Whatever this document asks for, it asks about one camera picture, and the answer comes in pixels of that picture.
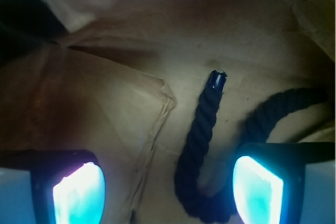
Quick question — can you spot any brown paper bag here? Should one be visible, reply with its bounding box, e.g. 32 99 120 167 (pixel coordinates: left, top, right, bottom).
1 0 335 223

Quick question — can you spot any dark blue twisted rope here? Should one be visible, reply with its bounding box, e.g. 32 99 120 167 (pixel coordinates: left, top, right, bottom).
174 69 329 224

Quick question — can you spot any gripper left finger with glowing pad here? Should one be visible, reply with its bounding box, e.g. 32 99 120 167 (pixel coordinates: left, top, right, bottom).
1 150 106 223

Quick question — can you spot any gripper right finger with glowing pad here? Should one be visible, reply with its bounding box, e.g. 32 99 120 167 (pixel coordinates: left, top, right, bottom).
233 142 335 223

